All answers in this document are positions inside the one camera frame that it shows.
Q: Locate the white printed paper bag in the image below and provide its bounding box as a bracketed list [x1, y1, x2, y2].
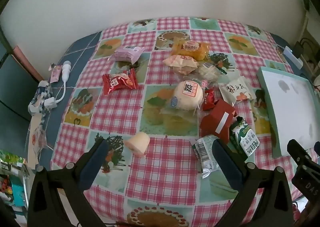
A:
[27, 122, 48, 170]

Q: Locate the pink checked printed tablecloth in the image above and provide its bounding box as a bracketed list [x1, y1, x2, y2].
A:
[51, 17, 304, 227]

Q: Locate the clear rice cracker packet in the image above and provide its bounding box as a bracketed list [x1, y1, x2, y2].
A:
[195, 62, 225, 83]

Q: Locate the white packet with black characters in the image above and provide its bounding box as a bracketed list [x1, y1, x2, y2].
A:
[218, 75, 257, 106]

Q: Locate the small red candy packet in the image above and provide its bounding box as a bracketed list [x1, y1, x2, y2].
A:
[202, 87, 219, 111]

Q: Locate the red paper carton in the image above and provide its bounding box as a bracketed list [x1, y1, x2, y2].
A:
[199, 99, 238, 144]

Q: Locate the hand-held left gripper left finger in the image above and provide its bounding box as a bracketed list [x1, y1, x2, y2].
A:
[27, 139, 110, 227]

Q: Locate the silver green snack packet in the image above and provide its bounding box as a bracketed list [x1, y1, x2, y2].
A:
[191, 135, 223, 179]

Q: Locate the green and white milk packet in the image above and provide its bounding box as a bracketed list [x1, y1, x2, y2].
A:
[229, 116, 260, 162]

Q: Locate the yellow bread packet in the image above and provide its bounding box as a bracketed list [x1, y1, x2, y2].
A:
[170, 37, 210, 62]

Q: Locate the red snack packet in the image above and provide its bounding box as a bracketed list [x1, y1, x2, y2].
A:
[102, 68, 139, 96]

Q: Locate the blue and white crumpled wrapper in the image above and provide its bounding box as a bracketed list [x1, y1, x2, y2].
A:
[28, 80, 53, 117]

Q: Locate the small cream roll cake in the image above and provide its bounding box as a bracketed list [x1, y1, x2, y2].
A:
[124, 131, 151, 157]

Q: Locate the orange and pink snack packet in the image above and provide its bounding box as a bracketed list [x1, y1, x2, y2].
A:
[163, 54, 198, 75]

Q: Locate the black cable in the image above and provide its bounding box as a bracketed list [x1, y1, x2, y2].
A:
[300, 38, 320, 50]

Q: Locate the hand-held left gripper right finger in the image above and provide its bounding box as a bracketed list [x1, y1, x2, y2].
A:
[212, 139, 293, 227]

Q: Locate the small pink sachet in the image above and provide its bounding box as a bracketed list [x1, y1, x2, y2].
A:
[48, 63, 63, 83]

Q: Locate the black charger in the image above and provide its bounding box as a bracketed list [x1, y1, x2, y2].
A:
[294, 42, 304, 57]

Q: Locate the teal plastic container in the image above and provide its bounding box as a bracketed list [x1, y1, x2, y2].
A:
[11, 182, 27, 207]

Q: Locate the dark glass door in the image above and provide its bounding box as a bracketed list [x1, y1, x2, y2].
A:
[0, 42, 38, 122]

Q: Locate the teal box with white inside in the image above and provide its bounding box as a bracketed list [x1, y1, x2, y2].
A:
[257, 66, 320, 159]

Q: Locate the white round bun packet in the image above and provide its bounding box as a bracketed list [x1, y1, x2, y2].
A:
[160, 80, 204, 115]

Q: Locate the white cable with plugs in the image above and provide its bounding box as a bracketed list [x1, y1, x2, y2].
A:
[44, 60, 72, 111]

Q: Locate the white wooden shelf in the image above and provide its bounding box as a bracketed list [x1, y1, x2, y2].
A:
[299, 9, 320, 45]

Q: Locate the white power strip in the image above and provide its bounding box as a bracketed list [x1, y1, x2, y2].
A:
[282, 45, 303, 67]

